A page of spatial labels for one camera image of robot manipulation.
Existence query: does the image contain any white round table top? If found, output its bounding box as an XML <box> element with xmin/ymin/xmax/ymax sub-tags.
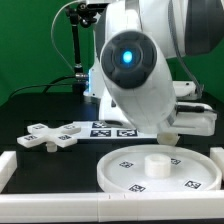
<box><xmin>97</xmin><ymin>145</ymin><xmax>222</xmax><ymax>193</ymax></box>

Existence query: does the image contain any black cable on table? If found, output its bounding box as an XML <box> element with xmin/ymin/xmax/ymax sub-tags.
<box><xmin>7</xmin><ymin>75</ymin><xmax>81</xmax><ymax>99</ymax></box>

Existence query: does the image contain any white frame rail fixture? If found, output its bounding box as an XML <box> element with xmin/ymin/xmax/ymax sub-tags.
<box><xmin>0</xmin><ymin>147</ymin><xmax>224</xmax><ymax>223</ymax></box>

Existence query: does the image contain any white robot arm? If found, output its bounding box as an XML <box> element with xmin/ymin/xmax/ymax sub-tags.
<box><xmin>86</xmin><ymin>0</ymin><xmax>224</xmax><ymax>136</ymax></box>

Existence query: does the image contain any white cross-shaped table base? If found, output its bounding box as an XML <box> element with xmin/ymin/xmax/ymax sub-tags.
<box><xmin>17</xmin><ymin>123</ymin><xmax>81</xmax><ymax>153</ymax></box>

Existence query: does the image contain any grey camera cable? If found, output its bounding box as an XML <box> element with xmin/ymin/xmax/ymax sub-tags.
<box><xmin>50</xmin><ymin>0</ymin><xmax>82</xmax><ymax>73</ymax></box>

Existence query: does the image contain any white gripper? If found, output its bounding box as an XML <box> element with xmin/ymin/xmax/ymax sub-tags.
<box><xmin>159</xmin><ymin>111</ymin><xmax>217</xmax><ymax>136</ymax></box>

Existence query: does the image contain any white marker sheet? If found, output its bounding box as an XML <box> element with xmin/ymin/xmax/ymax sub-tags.
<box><xmin>75</xmin><ymin>121</ymin><xmax>157</xmax><ymax>139</ymax></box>

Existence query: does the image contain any black camera stand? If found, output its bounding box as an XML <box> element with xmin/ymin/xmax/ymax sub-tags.
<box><xmin>66</xmin><ymin>3</ymin><xmax>97</xmax><ymax>93</ymax></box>

